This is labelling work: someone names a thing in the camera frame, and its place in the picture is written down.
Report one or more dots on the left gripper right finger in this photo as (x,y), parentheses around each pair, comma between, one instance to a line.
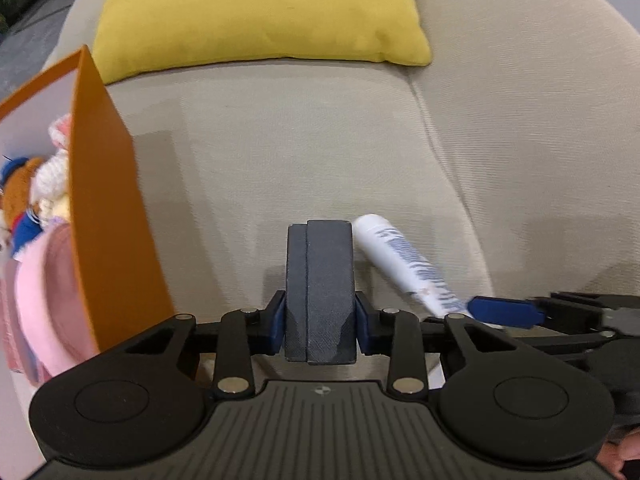
(457,339)

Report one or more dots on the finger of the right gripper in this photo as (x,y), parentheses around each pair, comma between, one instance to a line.
(505,312)

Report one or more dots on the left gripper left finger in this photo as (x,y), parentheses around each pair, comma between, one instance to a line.
(233,341)

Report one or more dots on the white Vaseline lotion tube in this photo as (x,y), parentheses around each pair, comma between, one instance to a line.
(399,261)

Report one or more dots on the dark grey gift box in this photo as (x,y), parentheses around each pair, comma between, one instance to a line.
(320,319)

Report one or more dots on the person's right hand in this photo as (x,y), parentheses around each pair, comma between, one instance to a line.
(621,459)

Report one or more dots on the orange cardboard box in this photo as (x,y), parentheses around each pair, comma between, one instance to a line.
(105,417)

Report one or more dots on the beige sofa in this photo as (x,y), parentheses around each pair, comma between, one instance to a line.
(511,162)

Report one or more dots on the white knitted bunny plush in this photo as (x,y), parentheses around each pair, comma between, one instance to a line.
(49,194)

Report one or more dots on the brown bear plush blue hat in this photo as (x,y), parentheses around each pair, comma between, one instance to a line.
(19,215)

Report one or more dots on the yellow pillow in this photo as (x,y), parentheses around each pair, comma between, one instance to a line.
(143,36)

